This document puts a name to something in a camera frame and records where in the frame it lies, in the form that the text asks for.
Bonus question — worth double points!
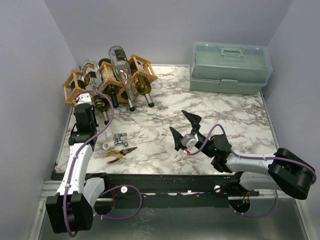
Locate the green bottle brown label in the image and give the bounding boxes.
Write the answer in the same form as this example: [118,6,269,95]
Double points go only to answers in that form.
[121,90,128,100]

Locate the wooden wine rack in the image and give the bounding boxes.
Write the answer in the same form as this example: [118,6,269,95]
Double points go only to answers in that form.
[62,54,158,107]

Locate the white tape roll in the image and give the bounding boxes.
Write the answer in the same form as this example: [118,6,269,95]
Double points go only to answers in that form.
[102,141,115,151]

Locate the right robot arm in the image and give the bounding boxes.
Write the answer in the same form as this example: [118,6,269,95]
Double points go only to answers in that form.
[169,110,317,200]

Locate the dark bottle in rack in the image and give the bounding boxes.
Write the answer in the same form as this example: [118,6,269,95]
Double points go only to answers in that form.
[97,58,120,109]

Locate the translucent plastic toolbox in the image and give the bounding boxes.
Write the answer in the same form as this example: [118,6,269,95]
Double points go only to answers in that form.
[189,41,273,95]

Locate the clear glass carafe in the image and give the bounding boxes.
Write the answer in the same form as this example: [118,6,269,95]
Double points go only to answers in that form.
[108,45,136,112]

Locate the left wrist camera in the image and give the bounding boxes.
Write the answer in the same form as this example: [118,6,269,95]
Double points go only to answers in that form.
[74,93,93,106]

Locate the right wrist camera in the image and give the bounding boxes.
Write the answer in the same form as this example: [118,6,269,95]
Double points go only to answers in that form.
[181,133,198,154]

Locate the tall green wine bottle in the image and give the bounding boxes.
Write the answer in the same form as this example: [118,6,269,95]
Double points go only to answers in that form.
[70,79,86,91]

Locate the yellow handled pliers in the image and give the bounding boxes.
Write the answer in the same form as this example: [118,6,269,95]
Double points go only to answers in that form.
[104,147,137,164]

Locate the green bottle beige label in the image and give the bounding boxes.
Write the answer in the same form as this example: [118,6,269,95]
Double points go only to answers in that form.
[130,61,155,108]

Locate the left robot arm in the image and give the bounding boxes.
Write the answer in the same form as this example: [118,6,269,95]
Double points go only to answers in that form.
[45,103,111,238]

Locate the clear square liquor bottle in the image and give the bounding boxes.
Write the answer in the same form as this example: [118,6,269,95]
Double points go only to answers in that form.
[81,58,102,91]

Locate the chrome tap fitting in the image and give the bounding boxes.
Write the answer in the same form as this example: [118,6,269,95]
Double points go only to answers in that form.
[113,132,129,147]

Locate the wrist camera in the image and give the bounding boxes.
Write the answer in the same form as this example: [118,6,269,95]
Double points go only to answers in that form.
[74,93,93,106]
[181,133,198,154]

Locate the green bottle silver neck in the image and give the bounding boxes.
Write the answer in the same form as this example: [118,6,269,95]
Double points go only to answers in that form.
[93,94,110,125]

